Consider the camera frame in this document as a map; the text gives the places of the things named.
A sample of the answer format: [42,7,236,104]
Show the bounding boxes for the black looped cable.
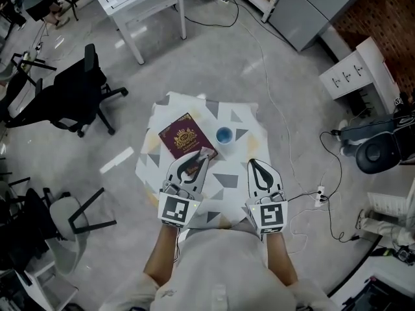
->
[184,0,240,29]

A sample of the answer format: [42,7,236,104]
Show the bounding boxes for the white shelving unit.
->
[217,0,289,24]

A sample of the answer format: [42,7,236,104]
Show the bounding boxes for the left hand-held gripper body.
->
[157,179,204,231]

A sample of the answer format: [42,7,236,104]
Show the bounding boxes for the white square table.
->
[88,0,188,65]

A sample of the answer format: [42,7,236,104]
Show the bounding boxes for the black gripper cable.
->
[287,190,320,203]

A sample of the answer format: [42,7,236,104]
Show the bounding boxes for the white desk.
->
[12,260,78,311]
[324,235,415,311]

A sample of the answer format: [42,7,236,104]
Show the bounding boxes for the long white cable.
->
[239,21,322,196]

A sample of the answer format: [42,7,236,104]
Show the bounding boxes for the black office chair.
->
[1,43,129,138]

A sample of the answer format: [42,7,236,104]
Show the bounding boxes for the black power cable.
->
[319,130,344,200]
[324,198,361,243]

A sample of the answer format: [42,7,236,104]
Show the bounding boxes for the grey refrigerator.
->
[268,0,379,52]

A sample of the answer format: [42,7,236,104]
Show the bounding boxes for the maroon book gold print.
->
[158,112,219,178]

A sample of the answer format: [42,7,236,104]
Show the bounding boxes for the small cup blue inside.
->
[215,126,234,146]

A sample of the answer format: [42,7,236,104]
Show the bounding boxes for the white drawer cabinet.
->
[318,36,399,100]

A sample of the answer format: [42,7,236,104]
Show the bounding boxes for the grey chair black legs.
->
[48,187,117,275]

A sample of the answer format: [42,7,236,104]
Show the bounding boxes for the black chair draped with clothes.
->
[0,188,62,271]

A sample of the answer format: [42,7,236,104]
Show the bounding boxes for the person's beige shirt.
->
[97,227,341,311]

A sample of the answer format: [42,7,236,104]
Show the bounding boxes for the white tablecloth grey triangles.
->
[134,91,272,231]

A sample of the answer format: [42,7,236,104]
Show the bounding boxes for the person's right forearm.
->
[265,231,299,286]

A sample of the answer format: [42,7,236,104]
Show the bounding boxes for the round wooden table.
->
[144,183,161,209]

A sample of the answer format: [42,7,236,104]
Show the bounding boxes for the white looped cable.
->
[288,211,325,255]

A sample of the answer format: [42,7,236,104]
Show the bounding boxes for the white paper piece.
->
[198,146,217,161]

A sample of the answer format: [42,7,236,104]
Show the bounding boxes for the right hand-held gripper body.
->
[244,189,289,237]

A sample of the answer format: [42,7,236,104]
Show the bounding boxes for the person's left forearm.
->
[143,227,182,286]

